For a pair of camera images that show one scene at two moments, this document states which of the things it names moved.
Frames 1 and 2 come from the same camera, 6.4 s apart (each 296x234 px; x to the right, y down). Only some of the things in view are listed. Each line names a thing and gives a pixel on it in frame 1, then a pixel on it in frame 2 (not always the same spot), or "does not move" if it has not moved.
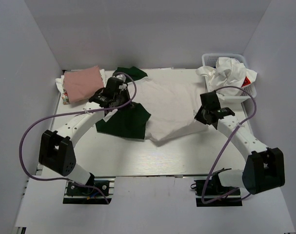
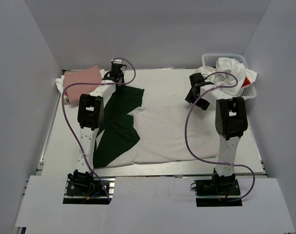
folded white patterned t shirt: (59, 83) does not move
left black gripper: (124, 91) to (122, 82)
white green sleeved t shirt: (162, 106) to (125, 137)
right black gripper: (198, 117) to (204, 104)
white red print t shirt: (228, 72) does not move
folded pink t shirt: (81, 84) does not move
